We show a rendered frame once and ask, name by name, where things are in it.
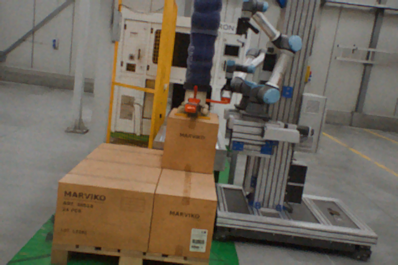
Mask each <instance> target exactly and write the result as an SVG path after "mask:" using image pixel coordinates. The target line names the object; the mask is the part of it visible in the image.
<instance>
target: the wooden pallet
mask: <svg viewBox="0 0 398 265"><path fill-rule="evenodd" d="M75 251H78V252H84V253H95V254H105V255H112V256H119V265H142V264H143V261H144V258H145V259H150V260H155V261H166V262H173V263H182V264H191V265H208V262H209V259H200V258H190V257H184V256H174V255H167V254H157V253H148V251H147V252H140V251H130V250H124V249H113V248H102V247H97V246H85V245H80V244H69V243H57V242H56V243H54V242H53V243H52V252H51V261H50V263H51V264H59V265H67V264H68V262H69V260H70V259H71V258H72V256H73V253H74V252H75Z"/></svg>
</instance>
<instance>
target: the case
mask: <svg viewBox="0 0 398 265"><path fill-rule="evenodd" d="M176 110H177V109H175V108H174V109H173V110H172V112H171V113H170V114H169V116H168V118H167V128H166V133H165V144H164V154H163V160H162V165H161V167H162V168H168V169H177V170H186V171H192V172H201V173H206V174H212V172H213V164H214V163H215V154H216V147H217V142H218V133H219V128H220V122H219V119H218V114H213V113H211V118H210V120H209V119H200V118H198V116H199V112H196V115H195V116H194V115H191V112H188V115H187V117H186V116H176V115H174V113H175V112H176Z"/></svg>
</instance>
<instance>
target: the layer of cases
mask: <svg viewBox="0 0 398 265"><path fill-rule="evenodd" d="M163 154H164V151H161V150H157V149H147V148H141V147H131V146H122V145H115V144H105V143H102V144H101V145H100V146H98V147H97V148H96V149H95V150H94V151H92V152H91V153H90V155H89V156H88V157H86V158H85V159H83V160H82V161H81V162H80V163H79V164H78V165H77V166H76V167H75V168H73V169H72V170H71V171H70V172H69V173H68V174H67V175H65V176H64V177H63V179H61V180H60V181H59V182H58V187H57V204H56V214H55V223H54V231H53V242H54V243H56V242H57V243H69V244H80V245H85V246H97V247H102V248H113V249H124V250H130V251H140V252H147V251H148V253H157V254H167V255H174V256H184V257H190V258H200V259H209V255H210V250H211V241H212V236H213V228H214V223H215V214H216V206H217V196H216V188H215V180H214V175H213V173H212V174H206V173H201V172H192V171H186V170H177V169H168V168H162V167H161V165H162V160H163Z"/></svg>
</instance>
